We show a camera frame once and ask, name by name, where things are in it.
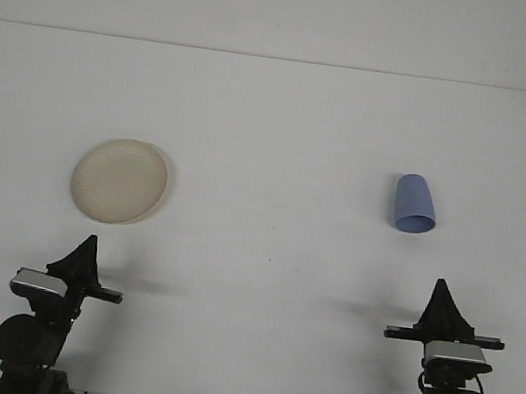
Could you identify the pale blue cup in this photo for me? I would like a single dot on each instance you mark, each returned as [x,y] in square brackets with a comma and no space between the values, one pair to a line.
[414,200]

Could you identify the pale round plate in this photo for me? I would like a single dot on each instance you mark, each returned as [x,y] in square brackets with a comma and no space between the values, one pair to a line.
[120,180]

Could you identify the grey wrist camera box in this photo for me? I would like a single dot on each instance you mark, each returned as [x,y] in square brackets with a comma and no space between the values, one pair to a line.
[39,282]
[456,353]

